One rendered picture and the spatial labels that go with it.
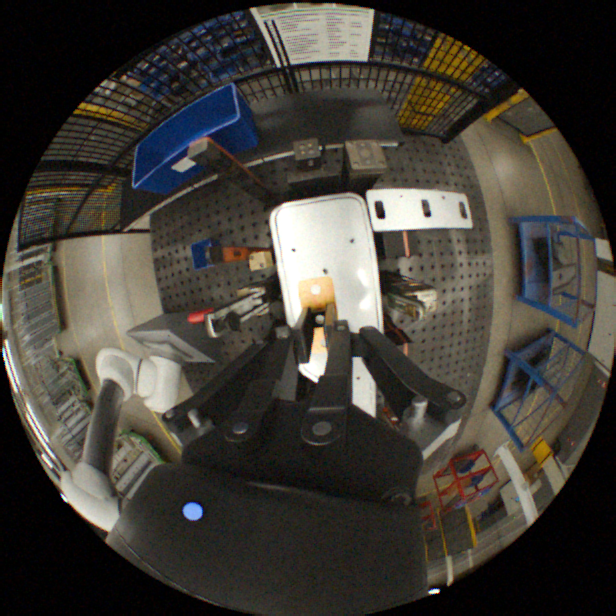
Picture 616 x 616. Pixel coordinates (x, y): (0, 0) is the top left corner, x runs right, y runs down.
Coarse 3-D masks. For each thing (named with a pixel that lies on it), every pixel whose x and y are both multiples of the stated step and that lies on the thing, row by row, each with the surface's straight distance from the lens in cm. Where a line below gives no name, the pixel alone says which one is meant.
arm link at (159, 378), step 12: (144, 360) 90; (156, 360) 88; (168, 360) 88; (144, 372) 87; (156, 372) 86; (168, 372) 87; (180, 372) 92; (144, 384) 86; (156, 384) 86; (168, 384) 86; (144, 396) 89; (156, 396) 86; (168, 396) 87; (156, 408) 88; (168, 408) 89
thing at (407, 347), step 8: (384, 312) 81; (384, 320) 75; (392, 320) 81; (384, 328) 68; (392, 328) 67; (400, 328) 66; (392, 336) 60; (400, 336) 60; (400, 344) 56; (408, 344) 56; (408, 352) 57
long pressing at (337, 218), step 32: (288, 224) 48; (320, 224) 47; (352, 224) 48; (288, 256) 48; (320, 256) 47; (352, 256) 47; (288, 288) 48; (320, 288) 48; (352, 288) 48; (288, 320) 50; (352, 320) 50
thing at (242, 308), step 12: (240, 300) 37; (216, 312) 32; (228, 312) 31; (240, 312) 38; (252, 312) 40; (204, 324) 34; (216, 324) 33; (228, 324) 30; (240, 324) 31; (216, 336) 32
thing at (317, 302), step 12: (324, 276) 22; (300, 288) 22; (324, 288) 22; (300, 300) 23; (312, 300) 23; (324, 300) 22; (312, 312) 22; (324, 312) 22; (336, 312) 23; (312, 348) 24; (324, 348) 24
